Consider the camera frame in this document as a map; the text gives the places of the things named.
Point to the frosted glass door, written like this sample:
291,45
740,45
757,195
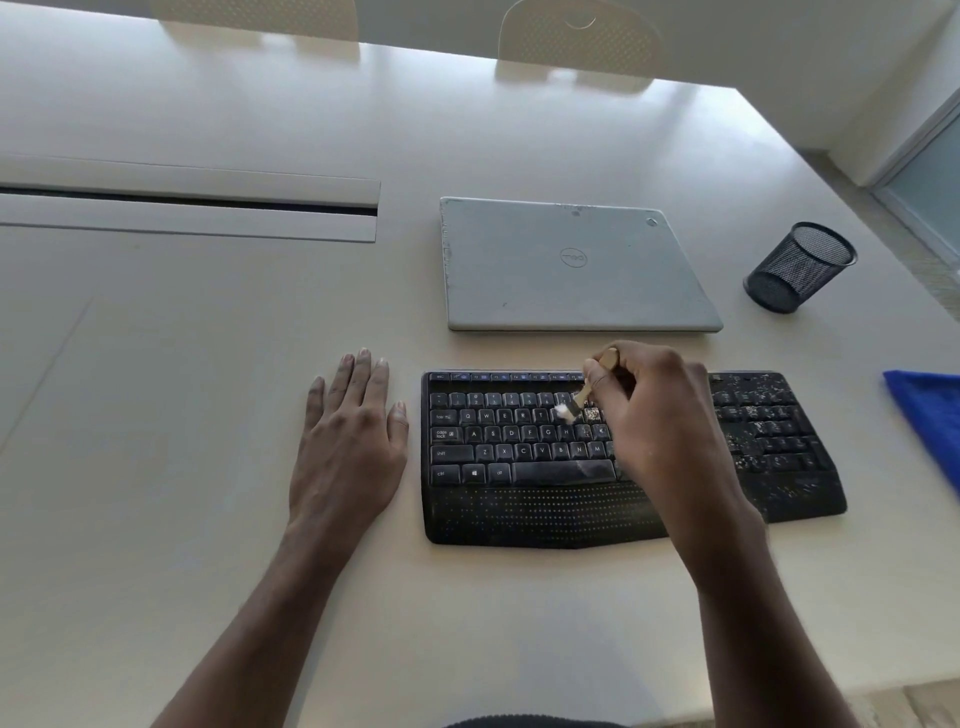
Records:
926,180

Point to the silver laptop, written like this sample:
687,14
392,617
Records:
555,277

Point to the black mesh pen holder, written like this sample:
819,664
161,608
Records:
799,268

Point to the small wooden brush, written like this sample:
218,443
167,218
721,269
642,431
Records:
609,356

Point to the person's left forearm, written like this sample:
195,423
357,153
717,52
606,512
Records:
247,637

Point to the blue microfibre cloth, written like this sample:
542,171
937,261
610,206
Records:
930,420

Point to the cream perforated chair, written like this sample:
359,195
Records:
255,13
581,37

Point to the person's black clothing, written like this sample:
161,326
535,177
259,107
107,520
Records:
532,723

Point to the person's right forearm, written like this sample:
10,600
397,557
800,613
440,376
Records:
780,660

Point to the person's right hand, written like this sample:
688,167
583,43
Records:
667,442

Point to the person's left hand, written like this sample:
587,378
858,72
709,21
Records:
349,457

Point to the black keyboard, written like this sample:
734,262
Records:
525,495

